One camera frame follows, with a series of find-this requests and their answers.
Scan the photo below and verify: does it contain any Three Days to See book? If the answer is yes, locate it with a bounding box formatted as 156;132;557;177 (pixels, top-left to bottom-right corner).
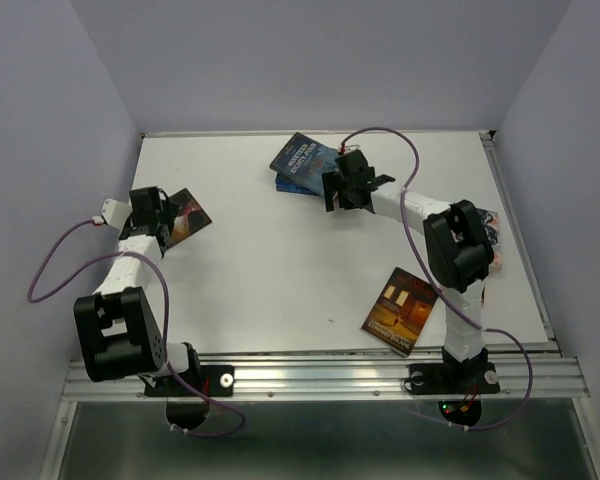
168;188;212;248

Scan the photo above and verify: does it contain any Nineteen Eighty-Four blue book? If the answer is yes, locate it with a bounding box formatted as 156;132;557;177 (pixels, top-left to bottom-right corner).
269;132;339;196

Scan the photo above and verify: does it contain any floral white Little Women book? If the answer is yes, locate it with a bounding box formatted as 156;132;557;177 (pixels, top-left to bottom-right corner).
477;208;502;274

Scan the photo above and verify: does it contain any brown orange Leonard Tulane book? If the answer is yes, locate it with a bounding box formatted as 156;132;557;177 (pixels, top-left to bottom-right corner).
361;267;438;357

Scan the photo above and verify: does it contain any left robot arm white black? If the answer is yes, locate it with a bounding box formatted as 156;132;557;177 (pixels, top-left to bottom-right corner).
73;186;203;394

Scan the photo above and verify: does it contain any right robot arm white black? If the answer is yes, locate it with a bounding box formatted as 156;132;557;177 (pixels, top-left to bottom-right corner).
322;150;494;390

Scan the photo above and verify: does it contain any Jane Eyre blue book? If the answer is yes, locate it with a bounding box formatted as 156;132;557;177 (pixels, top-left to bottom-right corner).
275;174;316;196

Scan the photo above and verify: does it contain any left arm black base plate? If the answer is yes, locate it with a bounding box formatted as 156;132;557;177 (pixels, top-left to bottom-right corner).
143;363;236;399

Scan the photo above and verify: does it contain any aluminium front rail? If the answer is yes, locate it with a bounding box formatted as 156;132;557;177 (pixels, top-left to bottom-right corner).
61;353;590;403

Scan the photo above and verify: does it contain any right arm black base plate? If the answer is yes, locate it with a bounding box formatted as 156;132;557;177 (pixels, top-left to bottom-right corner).
403;363;501;396

